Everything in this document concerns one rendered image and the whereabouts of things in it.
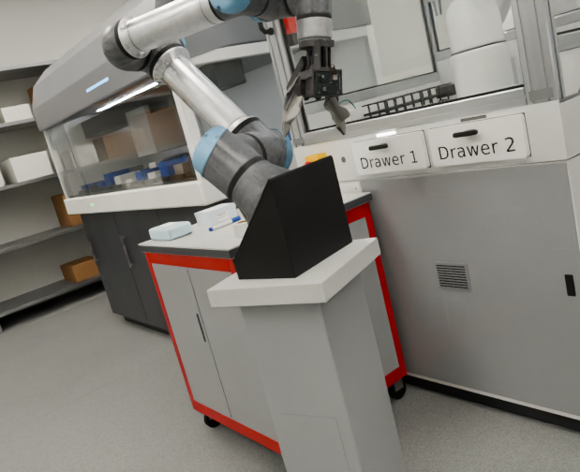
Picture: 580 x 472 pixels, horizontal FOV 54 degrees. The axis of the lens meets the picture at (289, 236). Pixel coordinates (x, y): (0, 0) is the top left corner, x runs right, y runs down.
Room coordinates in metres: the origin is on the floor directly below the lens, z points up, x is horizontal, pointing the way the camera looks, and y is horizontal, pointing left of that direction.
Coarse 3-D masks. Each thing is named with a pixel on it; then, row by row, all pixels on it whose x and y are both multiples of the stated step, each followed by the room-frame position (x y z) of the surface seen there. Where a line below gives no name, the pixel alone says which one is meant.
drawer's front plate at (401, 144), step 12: (420, 132) 1.67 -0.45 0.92; (360, 144) 1.86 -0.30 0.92; (372, 144) 1.82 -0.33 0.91; (396, 144) 1.74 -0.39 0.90; (408, 144) 1.71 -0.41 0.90; (420, 144) 1.67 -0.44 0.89; (360, 156) 1.87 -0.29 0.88; (372, 156) 1.83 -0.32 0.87; (384, 156) 1.79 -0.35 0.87; (408, 156) 1.71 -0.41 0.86; (420, 156) 1.68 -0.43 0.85; (360, 168) 1.88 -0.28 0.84; (372, 168) 1.84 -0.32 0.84; (384, 168) 1.80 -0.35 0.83; (396, 168) 1.76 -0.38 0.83; (408, 168) 1.72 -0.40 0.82; (420, 168) 1.68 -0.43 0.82
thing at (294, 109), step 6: (294, 96) 1.25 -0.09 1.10; (300, 96) 1.25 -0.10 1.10; (294, 102) 1.25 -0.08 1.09; (300, 102) 1.23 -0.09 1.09; (294, 108) 1.24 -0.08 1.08; (300, 108) 1.22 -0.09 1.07; (288, 114) 1.24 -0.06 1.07; (294, 114) 1.22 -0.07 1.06; (282, 120) 1.25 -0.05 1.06; (288, 120) 1.23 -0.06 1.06; (282, 126) 1.24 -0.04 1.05; (288, 126) 1.24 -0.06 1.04; (282, 132) 1.25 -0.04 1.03; (288, 132) 1.24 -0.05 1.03
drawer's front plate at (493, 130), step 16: (448, 128) 1.58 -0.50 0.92; (464, 128) 1.54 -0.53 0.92; (480, 128) 1.50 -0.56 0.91; (496, 128) 1.47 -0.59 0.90; (512, 128) 1.43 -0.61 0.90; (432, 144) 1.63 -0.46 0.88; (448, 144) 1.59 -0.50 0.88; (464, 144) 1.55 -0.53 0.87; (480, 144) 1.51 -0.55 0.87; (496, 144) 1.47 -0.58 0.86; (448, 160) 1.60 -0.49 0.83; (464, 160) 1.56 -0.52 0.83; (480, 160) 1.52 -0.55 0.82; (496, 160) 1.48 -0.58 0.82
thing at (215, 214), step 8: (208, 208) 2.10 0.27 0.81; (216, 208) 2.04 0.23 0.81; (224, 208) 2.04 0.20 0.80; (232, 208) 2.07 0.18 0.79; (200, 216) 2.04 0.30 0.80; (208, 216) 2.00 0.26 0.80; (216, 216) 2.02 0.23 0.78; (224, 216) 2.04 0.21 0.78; (232, 216) 2.06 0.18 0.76; (200, 224) 2.05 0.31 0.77; (208, 224) 2.01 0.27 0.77
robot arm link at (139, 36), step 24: (192, 0) 1.25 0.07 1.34; (216, 0) 1.19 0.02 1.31; (240, 0) 1.17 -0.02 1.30; (264, 0) 1.23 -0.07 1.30; (120, 24) 1.37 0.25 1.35; (144, 24) 1.33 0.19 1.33; (168, 24) 1.29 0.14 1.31; (192, 24) 1.27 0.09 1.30; (120, 48) 1.38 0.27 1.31; (144, 48) 1.37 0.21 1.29
